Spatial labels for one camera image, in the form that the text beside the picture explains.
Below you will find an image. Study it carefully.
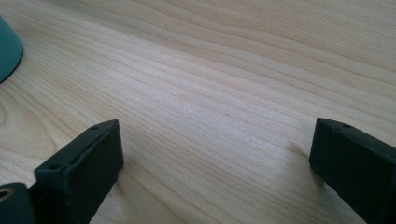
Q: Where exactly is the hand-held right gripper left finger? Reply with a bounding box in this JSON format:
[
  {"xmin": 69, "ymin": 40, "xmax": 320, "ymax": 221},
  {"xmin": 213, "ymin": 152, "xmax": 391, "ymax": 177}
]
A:
[{"xmin": 29, "ymin": 119, "xmax": 125, "ymax": 224}]

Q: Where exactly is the teal green cup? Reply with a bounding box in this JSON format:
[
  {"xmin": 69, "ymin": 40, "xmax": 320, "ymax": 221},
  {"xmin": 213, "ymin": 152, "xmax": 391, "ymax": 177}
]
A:
[{"xmin": 0, "ymin": 15, "xmax": 24, "ymax": 84}]

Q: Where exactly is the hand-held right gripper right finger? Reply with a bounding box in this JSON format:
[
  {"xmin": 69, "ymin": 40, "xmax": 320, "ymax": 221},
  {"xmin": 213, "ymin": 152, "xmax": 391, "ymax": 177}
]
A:
[{"xmin": 308, "ymin": 117, "xmax": 396, "ymax": 224}]

